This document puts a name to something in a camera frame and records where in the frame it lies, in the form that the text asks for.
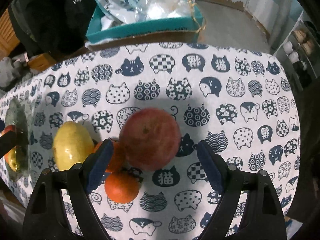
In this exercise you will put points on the clear plastic bag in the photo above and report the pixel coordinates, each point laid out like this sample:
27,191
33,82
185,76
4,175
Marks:
147,10

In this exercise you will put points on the red apple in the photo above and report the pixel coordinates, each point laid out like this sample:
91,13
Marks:
9,128
150,139

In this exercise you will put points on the shoe rack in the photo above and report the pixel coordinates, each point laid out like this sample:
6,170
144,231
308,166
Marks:
299,54

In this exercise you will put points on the pile of grey clothes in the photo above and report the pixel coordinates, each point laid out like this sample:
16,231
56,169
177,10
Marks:
15,71

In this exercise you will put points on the small tangerine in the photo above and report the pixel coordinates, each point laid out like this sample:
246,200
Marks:
116,154
121,187

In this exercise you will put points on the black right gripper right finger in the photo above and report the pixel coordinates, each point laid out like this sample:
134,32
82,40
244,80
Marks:
263,216

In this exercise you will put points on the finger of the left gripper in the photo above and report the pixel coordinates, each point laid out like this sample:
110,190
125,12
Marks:
10,140

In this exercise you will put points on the cat pattern tablecloth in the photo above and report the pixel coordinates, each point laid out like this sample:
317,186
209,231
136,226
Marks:
238,101

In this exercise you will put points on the black hanging coat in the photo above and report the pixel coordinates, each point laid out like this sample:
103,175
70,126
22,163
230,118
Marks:
57,27

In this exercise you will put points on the green glass bowl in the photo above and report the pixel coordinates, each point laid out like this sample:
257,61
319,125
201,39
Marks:
15,115

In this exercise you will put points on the wooden louvered wardrobe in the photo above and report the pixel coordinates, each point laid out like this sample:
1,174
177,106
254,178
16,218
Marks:
8,38

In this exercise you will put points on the teal storage box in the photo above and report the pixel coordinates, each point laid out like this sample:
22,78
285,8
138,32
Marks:
103,27

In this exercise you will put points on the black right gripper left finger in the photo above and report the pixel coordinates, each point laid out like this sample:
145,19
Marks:
45,217

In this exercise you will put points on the yellow pear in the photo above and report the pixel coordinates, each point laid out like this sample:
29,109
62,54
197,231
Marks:
72,144

